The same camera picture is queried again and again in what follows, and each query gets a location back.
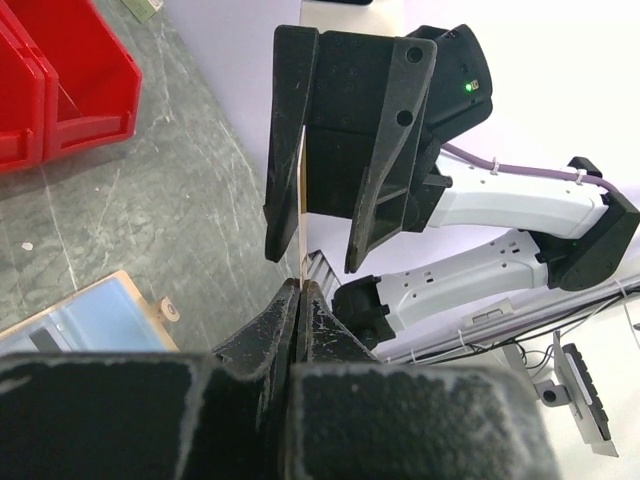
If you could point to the aluminium frame rail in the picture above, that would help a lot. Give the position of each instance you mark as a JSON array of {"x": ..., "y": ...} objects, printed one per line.
[{"x": 320, "y": 271}]

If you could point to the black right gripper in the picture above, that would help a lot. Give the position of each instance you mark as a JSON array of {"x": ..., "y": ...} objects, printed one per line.
[{"x": 382, "y": 109}]

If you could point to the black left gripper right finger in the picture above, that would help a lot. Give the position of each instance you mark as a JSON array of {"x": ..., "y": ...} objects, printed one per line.
[{"x": 353, "y": 417}]

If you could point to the red bin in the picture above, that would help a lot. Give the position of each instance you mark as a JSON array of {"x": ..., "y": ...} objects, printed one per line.
[
  {"x": 23, "y": 96},
  {"x": 93, "y": 83}
]

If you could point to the tan card holder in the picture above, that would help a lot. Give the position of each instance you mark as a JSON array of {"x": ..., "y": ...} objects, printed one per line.
[{"x": 110, "y": 315}]

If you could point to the red bin middle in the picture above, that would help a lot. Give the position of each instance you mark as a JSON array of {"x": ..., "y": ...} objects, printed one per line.
[{"x": 23, "y": 96}]

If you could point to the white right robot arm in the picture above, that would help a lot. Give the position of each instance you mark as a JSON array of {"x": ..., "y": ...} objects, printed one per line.
[{"x": 565, "y": 230}]

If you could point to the red bin right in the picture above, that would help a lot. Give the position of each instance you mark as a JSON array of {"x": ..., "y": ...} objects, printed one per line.
[{"x": 93, "y": 83}]

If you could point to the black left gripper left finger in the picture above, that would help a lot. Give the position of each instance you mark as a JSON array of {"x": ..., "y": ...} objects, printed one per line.
[{"x": 217, "y": 414}]

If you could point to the grey monitor stand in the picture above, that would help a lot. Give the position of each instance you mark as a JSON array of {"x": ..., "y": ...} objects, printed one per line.
[{"x": 562, "y": 378}]

